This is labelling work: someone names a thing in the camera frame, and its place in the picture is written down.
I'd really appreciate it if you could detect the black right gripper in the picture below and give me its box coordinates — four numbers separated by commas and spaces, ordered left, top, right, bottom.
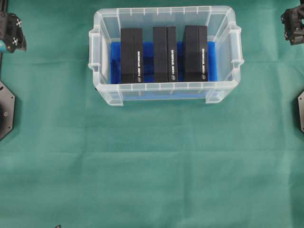
281, 6, 304, 45

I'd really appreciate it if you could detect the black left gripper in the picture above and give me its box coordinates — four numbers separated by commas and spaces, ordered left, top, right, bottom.
0, 12, 27, 53

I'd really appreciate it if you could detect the black box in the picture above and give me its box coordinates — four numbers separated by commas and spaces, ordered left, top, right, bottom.
121, 28, 144, 84
153, 26, 178, 83
183, 25, 208, 82

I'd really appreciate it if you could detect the clear plastic storage case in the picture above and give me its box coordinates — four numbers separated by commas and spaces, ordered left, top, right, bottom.
88, 6, 244, 106

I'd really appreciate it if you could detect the white paper label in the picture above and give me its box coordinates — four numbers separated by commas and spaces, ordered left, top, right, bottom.
101, 37, 110, 84

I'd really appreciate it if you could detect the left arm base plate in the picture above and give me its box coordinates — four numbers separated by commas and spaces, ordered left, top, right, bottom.
0, 82, 15, 140

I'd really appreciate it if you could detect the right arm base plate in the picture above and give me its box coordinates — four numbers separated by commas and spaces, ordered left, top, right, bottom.
298, 91, 304, 133

